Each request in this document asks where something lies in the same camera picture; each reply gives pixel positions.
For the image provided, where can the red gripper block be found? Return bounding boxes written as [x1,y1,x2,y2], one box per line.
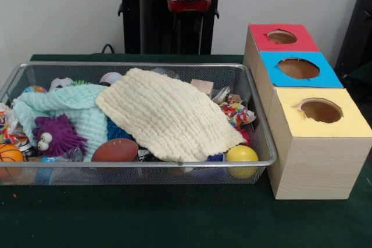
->
[166,0,212,35]

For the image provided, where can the clear plastic bottle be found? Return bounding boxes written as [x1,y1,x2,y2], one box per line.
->
[151,67,180,79]

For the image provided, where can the clear mesh bin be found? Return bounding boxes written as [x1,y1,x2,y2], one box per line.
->
[0,61,277,186]

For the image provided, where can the wooden box with three holes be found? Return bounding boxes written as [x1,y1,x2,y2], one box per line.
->
[243,23,372,201]

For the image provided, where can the small wooden block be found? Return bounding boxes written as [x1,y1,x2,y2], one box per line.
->
[190,78,214,96]

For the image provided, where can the cream waffle cloth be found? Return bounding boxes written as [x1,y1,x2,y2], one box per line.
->
[95,67,247,163]

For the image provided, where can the white toy baseball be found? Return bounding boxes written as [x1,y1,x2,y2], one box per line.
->
[99,71,123,87]

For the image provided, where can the mint green waffle cloth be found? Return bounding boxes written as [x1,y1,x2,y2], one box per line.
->
[12,83,109,161]

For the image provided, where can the black and white soccer ball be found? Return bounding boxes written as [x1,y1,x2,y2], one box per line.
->
[48,77,74,92]

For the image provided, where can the yellow ball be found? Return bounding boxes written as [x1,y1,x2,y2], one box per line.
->
[226,145,259,179]

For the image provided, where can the brown toy football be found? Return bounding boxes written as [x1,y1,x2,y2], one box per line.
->
[91,138,140,163]

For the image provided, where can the black furniture piece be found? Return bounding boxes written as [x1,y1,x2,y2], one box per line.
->
[334,0,372,103]

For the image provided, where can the purple spiky monster toy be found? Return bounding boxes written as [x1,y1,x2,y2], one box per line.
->
[31,114,88,158]

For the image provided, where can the dark green table cloth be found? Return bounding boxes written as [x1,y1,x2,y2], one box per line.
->
[0,53,372,248]

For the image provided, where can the orange toy basketball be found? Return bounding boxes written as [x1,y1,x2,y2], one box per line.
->
[0,143,25,181]

